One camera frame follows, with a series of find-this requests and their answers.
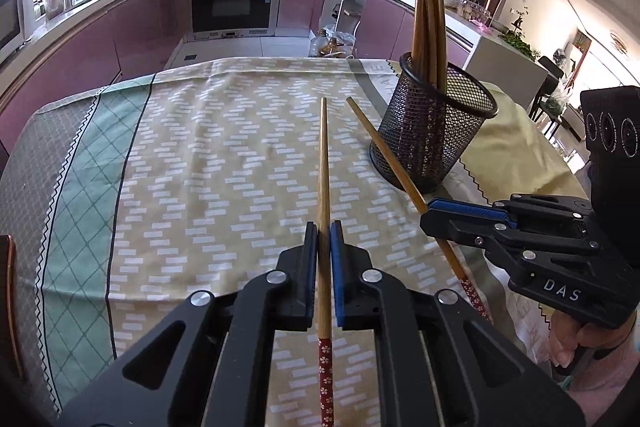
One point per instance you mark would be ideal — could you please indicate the black mesh utensil holder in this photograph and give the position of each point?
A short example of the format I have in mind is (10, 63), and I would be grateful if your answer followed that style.
(425, 132)

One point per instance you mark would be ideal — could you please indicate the white side cabinet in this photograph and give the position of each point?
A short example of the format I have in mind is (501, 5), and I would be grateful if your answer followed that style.
(505, 72)

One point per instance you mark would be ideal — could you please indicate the bundle of wooden chopsticks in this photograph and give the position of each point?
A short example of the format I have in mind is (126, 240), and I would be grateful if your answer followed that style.
(430, 32)

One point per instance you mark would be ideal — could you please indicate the black built-in oven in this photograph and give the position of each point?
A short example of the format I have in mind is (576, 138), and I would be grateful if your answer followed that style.
(232, 2)

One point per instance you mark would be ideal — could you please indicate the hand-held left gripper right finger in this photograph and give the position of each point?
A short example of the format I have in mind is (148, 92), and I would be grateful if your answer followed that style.
(337, 267)

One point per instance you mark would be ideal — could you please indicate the person's right forearm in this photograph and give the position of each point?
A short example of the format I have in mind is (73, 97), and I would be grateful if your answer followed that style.
(605, 382)

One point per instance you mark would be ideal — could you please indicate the dark dining chair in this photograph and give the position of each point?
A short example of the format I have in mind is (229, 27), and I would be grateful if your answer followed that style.
(547, 87)

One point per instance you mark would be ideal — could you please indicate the purple kitchen cabinets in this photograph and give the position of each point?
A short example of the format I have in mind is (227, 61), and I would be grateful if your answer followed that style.
(140, 32)

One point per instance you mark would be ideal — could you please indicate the green potted plant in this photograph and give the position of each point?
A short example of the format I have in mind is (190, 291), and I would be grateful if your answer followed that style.
(520, 44)

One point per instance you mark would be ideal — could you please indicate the wooden chopstick red patterned end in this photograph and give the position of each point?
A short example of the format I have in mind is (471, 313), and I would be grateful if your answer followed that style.
(385, 157)
(324, 182)

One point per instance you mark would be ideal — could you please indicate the bottles on kitchen floor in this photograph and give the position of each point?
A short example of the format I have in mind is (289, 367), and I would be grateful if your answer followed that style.
(332, 44)

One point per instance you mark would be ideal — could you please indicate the white microwave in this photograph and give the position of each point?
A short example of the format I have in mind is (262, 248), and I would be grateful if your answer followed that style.
(12, 17)

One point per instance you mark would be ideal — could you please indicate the brown wooden chair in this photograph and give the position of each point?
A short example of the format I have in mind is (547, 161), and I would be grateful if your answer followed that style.
(7, 307)

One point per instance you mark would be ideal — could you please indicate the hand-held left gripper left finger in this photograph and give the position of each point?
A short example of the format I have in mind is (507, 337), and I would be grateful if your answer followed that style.
(311, 267)

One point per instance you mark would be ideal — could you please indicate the patterned yellow green tablecloth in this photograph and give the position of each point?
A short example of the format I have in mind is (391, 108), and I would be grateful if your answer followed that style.
(200, 182)

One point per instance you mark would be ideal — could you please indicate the person's right hand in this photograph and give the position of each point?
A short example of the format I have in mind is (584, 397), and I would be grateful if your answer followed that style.
(562, 337)

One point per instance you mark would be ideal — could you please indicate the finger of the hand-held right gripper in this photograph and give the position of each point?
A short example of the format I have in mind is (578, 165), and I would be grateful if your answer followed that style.
(470, 208)
(460, 229)

